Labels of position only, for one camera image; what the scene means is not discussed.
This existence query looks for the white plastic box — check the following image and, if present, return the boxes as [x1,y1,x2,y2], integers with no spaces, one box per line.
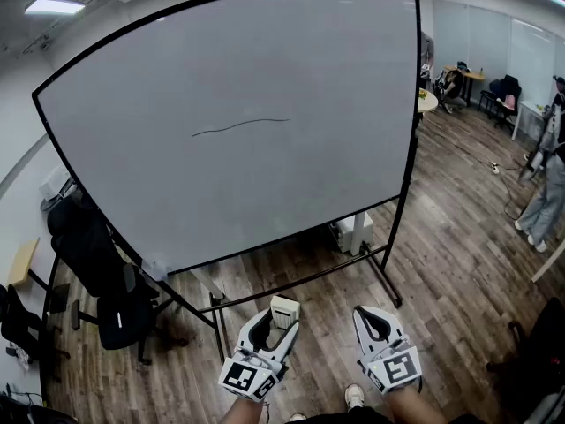
[38,165,79,212]

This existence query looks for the wooden desk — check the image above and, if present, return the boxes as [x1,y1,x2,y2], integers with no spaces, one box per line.
[443,64,486,106]

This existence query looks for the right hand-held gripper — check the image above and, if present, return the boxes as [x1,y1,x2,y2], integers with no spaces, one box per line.
[352,306,423,396]

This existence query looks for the tall black office chair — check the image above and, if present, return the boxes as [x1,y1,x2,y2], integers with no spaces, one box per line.
[46,192,162,367]

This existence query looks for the white cloth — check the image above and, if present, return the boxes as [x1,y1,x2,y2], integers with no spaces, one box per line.
[6,342,30,370]

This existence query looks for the black-framed whiteboard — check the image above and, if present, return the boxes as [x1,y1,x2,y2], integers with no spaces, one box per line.
[31,0,423,282]

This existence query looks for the round wooden table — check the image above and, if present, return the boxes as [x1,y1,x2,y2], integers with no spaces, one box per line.
[417,88,439,114]

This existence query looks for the person's left forearm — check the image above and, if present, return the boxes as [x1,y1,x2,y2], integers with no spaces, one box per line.
[218,394,271,424]

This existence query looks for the beige whiteboard eraser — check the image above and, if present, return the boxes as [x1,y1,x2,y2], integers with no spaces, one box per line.
[269,295,302,330]

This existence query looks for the small black office chair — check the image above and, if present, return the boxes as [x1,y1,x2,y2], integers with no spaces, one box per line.
[0,283,72,373]

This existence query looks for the white table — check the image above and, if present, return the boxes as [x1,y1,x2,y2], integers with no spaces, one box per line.
[511,99,553,143]

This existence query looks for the small wooden side table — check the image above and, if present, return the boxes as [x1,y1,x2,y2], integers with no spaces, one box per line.
[7,238,72,315]

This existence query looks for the black chair with pink item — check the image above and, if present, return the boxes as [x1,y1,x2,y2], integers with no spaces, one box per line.
[478,75,523,130]

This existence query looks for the person's right forearm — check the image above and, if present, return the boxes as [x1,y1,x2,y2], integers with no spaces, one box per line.
[386,384,448,424]

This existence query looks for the white vented box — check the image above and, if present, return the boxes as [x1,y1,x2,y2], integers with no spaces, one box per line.
[328,213,375,255]

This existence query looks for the person's black shorts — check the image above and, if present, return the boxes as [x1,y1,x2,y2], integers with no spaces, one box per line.
[285,406,486,424]

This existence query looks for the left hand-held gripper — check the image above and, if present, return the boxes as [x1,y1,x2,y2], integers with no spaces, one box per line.
[218,307,302,402]

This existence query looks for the black armchair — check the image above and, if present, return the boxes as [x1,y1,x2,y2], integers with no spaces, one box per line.
[485,296,565,424]

